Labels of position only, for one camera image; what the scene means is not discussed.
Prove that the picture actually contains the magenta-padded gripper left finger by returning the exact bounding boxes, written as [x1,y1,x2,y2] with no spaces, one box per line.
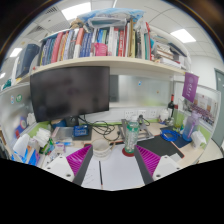
[44,144,95,187]

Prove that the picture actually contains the purple hanging banner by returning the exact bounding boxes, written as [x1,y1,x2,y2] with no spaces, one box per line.
[181,72,200,103]

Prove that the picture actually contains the blue round container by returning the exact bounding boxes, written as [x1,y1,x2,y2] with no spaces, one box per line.
[51,119,67,129]

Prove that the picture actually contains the dark blue bag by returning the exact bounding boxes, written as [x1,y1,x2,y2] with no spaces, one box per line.
[15,43,41,79]

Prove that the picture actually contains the grey door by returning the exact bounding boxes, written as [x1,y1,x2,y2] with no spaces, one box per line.
[213,68,224,148]

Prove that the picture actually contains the tangled black cables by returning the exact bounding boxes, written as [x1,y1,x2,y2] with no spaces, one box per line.
[78,114,121,143]

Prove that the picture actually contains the green-labelled clear drink bottle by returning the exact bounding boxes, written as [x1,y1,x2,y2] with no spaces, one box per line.
[123,115,140,155]

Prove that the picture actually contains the grey metal laptop stand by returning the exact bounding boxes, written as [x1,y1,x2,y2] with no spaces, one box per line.
[118,117,155,143]

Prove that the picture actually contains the group photo poster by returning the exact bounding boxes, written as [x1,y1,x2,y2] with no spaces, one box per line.
[186,91,215,127]

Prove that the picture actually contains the white jar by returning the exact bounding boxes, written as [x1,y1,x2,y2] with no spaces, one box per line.
[159,109,170,123]

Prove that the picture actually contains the white tissue stack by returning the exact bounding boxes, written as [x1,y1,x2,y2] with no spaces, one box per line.
[34,128,52,148]

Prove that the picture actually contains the beige shelf with books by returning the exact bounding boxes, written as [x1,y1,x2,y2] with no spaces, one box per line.
[33,7,193,78]

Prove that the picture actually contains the clear plastic box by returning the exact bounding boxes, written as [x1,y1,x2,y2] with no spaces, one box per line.
[51,126,74,141]

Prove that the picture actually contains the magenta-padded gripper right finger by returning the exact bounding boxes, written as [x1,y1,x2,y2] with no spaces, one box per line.
[133,144,183,186]

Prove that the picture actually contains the coiled blue cable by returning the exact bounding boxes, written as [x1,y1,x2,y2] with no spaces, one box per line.
[159,128,181,143]

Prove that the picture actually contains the green translucent cup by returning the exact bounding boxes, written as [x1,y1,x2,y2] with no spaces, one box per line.
[173,111,186,133]

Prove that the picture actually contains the translucent purple water bottle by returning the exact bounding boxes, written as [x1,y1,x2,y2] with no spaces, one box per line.
[182,110,201,142]

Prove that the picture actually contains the black desk mat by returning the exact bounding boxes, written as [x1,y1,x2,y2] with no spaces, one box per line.
[136,125,193,159]

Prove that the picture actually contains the blue box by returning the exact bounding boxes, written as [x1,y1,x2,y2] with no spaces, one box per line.
[73,124,90,138]

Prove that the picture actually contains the handwritten white paper sheet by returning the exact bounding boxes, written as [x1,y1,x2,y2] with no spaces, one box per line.
[80,155,102,190]

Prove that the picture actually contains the black computer monitor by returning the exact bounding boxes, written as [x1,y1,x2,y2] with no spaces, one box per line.
[29,65,111,128]

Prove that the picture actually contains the dark wine bottle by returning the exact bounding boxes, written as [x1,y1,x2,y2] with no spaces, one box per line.
[167,94,176,118]

